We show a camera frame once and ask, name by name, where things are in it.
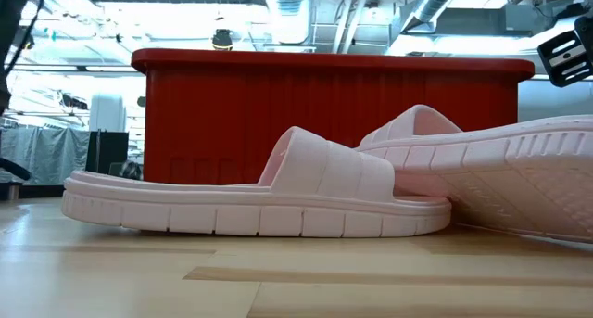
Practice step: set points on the pink foam slide sandal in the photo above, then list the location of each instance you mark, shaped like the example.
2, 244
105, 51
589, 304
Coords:
259, 207
509, 179

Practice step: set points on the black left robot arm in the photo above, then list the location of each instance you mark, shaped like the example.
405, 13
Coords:
9, 30

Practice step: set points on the red plastic bin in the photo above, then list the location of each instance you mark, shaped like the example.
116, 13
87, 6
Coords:
231, 118

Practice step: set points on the black dome ceiling fixture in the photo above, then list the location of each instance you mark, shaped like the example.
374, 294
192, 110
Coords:
222, 40

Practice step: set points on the white cylinder tank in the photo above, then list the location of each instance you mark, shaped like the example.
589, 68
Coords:
107, 113

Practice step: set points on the black box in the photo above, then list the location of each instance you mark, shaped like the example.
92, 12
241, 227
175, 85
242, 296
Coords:
107, 151

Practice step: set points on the grey cloth curtain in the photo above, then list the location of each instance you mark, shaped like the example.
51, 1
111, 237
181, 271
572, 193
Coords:
41, 156

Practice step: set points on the black chair armrest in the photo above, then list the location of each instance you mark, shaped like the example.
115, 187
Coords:
13, 169

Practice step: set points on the silver ceiling duct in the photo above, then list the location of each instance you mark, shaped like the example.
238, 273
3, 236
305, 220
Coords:
433, 5

